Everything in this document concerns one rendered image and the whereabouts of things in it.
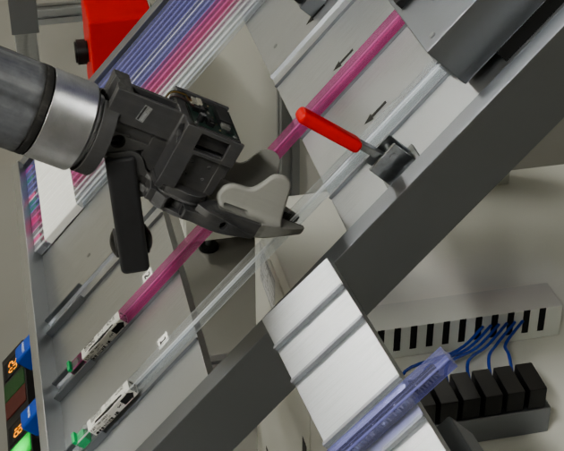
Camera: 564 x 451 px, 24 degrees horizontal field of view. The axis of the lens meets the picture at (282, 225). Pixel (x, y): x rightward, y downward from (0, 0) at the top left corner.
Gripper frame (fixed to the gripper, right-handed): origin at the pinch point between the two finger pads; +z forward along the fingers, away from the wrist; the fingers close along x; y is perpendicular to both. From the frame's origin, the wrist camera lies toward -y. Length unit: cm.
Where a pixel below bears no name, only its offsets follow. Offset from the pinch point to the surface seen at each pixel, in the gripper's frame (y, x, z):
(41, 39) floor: -90, 259, 36
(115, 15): -19, 92, 4
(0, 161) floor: -97, 190, 23
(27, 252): -31.1, 35.8, -8.4
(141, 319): -19.0, 9.0, -3.4
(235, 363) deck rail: -8.9, -9.9, -2.3
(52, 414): -31.2, 7.0, -7.5
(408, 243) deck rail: 7.0, -10.1, 5.5
